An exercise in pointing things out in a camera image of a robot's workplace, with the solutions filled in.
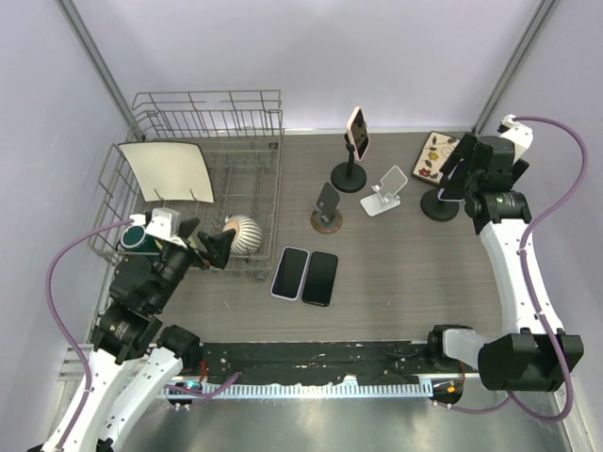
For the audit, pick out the dark green mug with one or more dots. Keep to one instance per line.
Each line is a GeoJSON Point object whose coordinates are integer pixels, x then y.
{"type": "Point", "coordinates": [135, 239]}

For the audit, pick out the white square plate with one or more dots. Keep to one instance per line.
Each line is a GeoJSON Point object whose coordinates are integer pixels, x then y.
{"type": "Point", "coordinates": [169, 171]}

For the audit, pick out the white cable duct strip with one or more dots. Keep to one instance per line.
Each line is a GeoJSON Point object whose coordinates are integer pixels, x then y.
{"type": "Point", "coordinates": [348, 388]}

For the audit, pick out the purple case phone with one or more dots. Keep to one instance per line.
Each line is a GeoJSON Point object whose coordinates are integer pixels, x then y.
{"type": "Point", "coordinates": [450, 184]}

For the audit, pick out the pink case phone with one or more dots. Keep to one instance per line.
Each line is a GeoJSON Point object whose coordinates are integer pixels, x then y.
{"type": "Point", "coordinates": [357, 133]}

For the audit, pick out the lavender case phone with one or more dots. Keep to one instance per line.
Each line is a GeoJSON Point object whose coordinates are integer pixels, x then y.
{"type": "Point", "coordinates": [291, 270]}

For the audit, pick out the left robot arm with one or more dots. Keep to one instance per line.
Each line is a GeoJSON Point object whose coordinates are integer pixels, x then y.
{"type": "Point", "coordinates": [133, 357]}

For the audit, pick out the grey wire dish rack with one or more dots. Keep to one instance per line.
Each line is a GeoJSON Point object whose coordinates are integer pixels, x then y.
{"type": "Point", "coordinates": [240, 133]}

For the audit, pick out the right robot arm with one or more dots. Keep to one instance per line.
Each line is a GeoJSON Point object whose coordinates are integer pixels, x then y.
{"type": "Point", "coordinates": [533, 348]}

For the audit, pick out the striped round mug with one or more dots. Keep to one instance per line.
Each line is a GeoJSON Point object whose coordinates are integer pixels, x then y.
{"type": "Point", "coordinates": [248, 235]}

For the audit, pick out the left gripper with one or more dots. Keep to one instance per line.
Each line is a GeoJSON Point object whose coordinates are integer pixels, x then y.
{"type": "Point", "coordinates": [218, 248]}

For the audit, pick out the black tall phone stand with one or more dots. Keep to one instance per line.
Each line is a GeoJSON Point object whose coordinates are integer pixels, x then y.
{"type": "Point", "coordinates": [348, 177]}

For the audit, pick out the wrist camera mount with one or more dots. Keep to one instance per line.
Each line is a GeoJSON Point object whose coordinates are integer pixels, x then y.
{"type": "Point", "coordinates": [519, 134]}
{"type": "Point", "coordinates": [163, 225]}

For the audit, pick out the floral square coaster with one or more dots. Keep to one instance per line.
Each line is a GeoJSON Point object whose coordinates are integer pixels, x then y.
{"type": "Point", "coordinates": [434, 153]}

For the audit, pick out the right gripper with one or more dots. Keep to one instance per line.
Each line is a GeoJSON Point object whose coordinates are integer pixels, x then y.
{"type": "Point", "coordinates": [465, 150]}

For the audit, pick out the wooden base phone stand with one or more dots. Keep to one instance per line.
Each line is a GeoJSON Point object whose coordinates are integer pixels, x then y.
{"type": "Point", "coordinates": [326, 218]}

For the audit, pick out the white folding phone stand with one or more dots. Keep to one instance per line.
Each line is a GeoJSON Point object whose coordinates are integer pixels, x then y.
{"type": "Point", "coordinates": [385, 195]}

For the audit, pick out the black round phone stand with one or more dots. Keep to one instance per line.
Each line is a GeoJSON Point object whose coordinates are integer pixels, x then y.
{"type": "Point", "coordinates": [435, 209]}

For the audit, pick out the black mounting base plate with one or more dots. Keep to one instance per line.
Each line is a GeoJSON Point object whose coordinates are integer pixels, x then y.
{"type": "Point", "coordinates": [321, 363]}

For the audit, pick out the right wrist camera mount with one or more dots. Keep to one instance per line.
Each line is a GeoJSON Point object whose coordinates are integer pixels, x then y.
{"type": "Point", "coordinates": [519, 134]}

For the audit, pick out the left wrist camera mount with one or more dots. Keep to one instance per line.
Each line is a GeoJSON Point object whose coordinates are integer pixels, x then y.
{"type": "Point", "coordinates": [163, 225]}

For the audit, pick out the black case phone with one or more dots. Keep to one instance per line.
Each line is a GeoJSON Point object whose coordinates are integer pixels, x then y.
{"type": "Point", "coordinates": [319, 281]}

